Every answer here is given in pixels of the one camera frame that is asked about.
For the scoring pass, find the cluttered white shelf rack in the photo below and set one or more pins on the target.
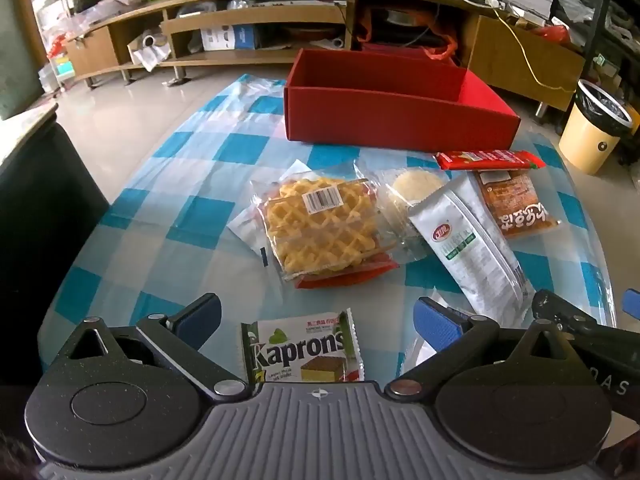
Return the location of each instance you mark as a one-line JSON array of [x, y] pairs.
[[75, 10]]

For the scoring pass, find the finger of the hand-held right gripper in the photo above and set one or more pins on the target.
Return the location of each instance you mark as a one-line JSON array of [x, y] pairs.
[[555, 312], [632, 305]]

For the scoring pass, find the brown bread packet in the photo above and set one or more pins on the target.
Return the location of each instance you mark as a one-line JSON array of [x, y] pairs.
[[515, 205]]

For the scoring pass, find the long red packet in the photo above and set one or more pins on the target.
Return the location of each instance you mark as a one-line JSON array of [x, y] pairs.
[[490, 160]]

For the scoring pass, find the orange plastic bag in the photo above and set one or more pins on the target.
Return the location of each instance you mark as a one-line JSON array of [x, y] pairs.
[[445, 45]]

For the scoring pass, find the wooden television stand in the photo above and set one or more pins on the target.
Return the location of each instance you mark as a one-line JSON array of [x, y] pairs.
[[520, 55]]

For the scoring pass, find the black chair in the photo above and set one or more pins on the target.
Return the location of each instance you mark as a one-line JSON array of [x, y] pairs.
[[45, 210]]

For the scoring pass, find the crumpled white packaging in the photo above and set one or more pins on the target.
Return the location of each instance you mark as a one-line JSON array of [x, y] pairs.
[[150, 52]]

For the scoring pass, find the red cardboard box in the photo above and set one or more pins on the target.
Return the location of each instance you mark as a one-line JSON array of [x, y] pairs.
[[400, 120]]

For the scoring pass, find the red plastic bag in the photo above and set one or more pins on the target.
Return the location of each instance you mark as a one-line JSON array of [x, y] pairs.
[[550, 35]]

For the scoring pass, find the blue white checkered tablecloth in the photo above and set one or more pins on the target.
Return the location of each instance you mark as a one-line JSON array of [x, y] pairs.
[[200, 185]]

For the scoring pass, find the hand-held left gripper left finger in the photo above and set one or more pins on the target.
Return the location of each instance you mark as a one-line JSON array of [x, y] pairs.
[[200, 322]]

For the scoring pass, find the yellow waffle packet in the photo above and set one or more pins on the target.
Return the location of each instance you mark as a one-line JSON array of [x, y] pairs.
[[320, 225]]

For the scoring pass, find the blue white carton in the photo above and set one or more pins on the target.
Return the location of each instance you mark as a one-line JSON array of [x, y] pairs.
[[230, 38]]

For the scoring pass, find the green wafer packet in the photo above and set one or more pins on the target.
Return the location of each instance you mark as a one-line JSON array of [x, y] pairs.
[[300, 350]]

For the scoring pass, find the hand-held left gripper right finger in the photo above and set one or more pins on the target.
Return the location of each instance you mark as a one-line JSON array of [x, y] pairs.
[[437, 327]]

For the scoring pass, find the black shelf rack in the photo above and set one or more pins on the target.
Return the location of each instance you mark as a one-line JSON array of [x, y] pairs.
[[607, 10]]

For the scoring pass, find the long white green packet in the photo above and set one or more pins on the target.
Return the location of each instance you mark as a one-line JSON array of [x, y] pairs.
[[465, 245]]

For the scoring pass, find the yellow trash bin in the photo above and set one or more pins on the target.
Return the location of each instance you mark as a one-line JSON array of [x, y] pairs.
[[585, 145]]

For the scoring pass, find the round white cake packet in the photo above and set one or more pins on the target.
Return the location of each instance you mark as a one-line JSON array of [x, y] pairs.
[[415, 187]]

